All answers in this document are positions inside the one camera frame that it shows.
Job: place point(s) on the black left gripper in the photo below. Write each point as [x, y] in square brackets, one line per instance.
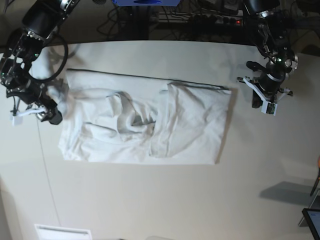
[260, 100]

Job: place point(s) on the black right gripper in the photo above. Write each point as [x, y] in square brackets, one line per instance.
[51, 112]

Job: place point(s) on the white T-shirt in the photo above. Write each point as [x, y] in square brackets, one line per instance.
[125, 119]

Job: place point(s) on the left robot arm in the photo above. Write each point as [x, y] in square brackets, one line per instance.
[264, 24]

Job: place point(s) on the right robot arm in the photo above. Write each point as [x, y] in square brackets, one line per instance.
[40, 26]

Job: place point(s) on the white paper sheet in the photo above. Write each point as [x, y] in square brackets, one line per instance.
[46, 232]

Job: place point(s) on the grey tablet stand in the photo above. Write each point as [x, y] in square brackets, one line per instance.
[314, 204]

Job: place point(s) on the black power strip red light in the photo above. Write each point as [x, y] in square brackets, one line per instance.
[204, 18]

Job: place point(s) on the blue box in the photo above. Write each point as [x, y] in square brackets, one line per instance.
[166, 3]

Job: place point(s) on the dark tablet screen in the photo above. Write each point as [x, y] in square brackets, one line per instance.
[312, 217]

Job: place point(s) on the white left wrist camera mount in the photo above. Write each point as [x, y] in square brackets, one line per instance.
[274, 97]

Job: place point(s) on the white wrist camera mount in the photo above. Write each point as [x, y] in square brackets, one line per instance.
[274, 97]
[16, 116]

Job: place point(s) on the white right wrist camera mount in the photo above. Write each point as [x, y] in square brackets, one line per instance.
[16, 116]

